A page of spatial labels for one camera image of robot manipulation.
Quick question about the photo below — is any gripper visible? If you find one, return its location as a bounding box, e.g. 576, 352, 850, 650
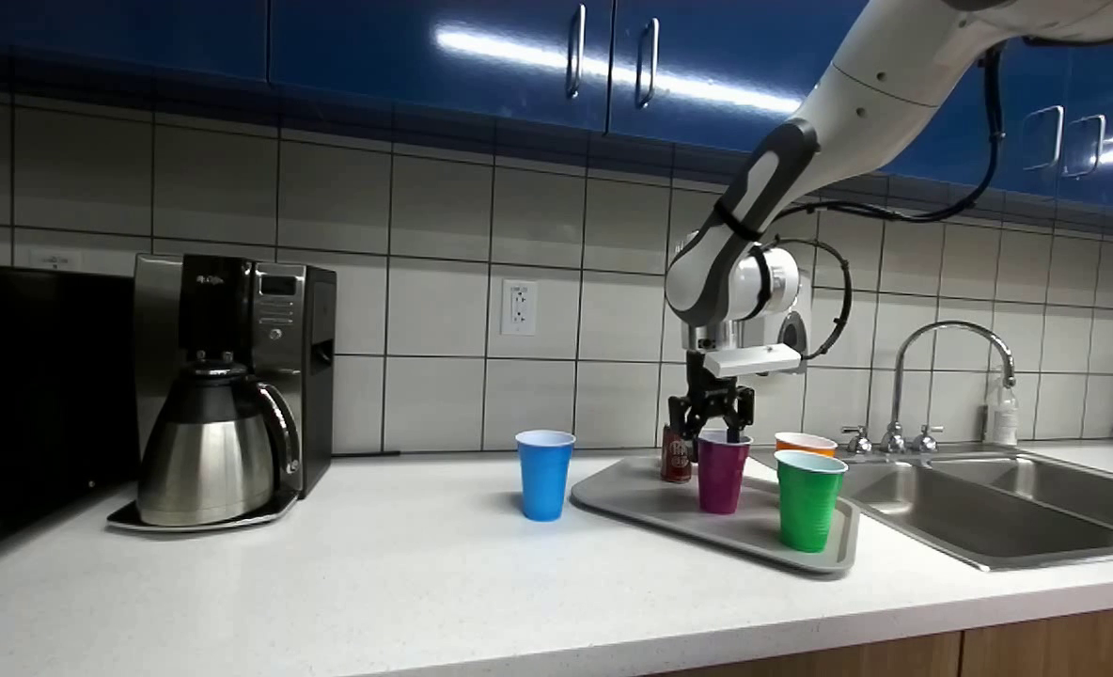
666, 351, 756, 464

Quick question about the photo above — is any purple plastic cup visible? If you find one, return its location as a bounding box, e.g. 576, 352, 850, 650
696, 430, 754, 516

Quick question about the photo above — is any red soda can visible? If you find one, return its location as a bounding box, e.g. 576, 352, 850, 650
661, 424, 696, 485

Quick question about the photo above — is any orange plastic cup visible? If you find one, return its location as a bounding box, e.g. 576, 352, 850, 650
774, 432, 839, 460

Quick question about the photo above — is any grey serving tray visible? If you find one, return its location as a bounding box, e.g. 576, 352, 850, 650
570, 454, 861, 575

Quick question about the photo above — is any green plastic cup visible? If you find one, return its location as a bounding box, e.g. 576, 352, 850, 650
774, 449, 850, 554

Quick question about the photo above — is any blue plastic cup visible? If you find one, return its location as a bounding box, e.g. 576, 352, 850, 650
515, 430, 577, 523

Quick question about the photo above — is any chrome gooseneck tap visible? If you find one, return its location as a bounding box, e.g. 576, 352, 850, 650
879, 320, 1019, 455

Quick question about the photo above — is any wooden cabinet door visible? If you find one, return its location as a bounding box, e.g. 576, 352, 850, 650
646, 631, 963, 677
960, 602, 1113, 677

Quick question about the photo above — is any clear soap bottle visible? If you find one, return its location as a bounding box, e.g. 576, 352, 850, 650
984, 374, 1021, 448

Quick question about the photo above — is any steel double sink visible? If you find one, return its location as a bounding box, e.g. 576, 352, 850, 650
837, 448, 1113, 574

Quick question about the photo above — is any steel coffee maker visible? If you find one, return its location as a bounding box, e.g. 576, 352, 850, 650
106, 252, 338, 535

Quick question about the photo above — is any steel coffee carafe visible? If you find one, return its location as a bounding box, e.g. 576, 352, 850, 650
136, 354, 303, 528

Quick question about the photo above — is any black microwave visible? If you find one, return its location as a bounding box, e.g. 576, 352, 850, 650
0, 261, 141, 565

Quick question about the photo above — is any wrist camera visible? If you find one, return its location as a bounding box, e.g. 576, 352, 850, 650
703, 343, 803, 380

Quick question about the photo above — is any white wall socket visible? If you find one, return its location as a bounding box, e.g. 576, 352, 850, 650
500, 278, 540, 338
28, 246, 85, 275

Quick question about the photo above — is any silver cabinet door handle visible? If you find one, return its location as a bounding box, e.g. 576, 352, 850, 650
1021, 104, 1066, 173
1061, 114, 1107, 181
564, 4, 588, 101
635, 16, 661, 110

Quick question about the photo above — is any blue wall cabinet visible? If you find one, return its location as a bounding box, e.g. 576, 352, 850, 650
0, 0, 1113, 219

